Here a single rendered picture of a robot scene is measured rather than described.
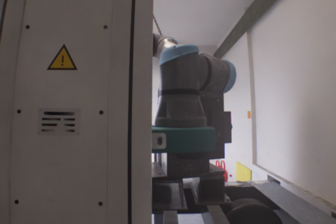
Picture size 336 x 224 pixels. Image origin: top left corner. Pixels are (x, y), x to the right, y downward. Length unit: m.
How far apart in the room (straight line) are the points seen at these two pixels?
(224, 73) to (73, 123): 0.43
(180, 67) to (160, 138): 0.19
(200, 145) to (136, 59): 0.25
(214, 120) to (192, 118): 0.91
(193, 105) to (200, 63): 0.12
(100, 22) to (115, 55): 0.08
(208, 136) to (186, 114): 0.08
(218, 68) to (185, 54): 0.12
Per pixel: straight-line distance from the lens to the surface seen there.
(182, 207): 1.51
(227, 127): 1.57
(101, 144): 0.35
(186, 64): 0.48
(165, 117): 0.45
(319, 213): 1.71
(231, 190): 2.05
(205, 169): 1.53
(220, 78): 0.56
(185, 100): 0.46
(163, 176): 1.43
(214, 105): 1.35
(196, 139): 0.45
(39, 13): 0.45
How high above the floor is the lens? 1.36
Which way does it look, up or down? 6 degrees up
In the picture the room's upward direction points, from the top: straight up
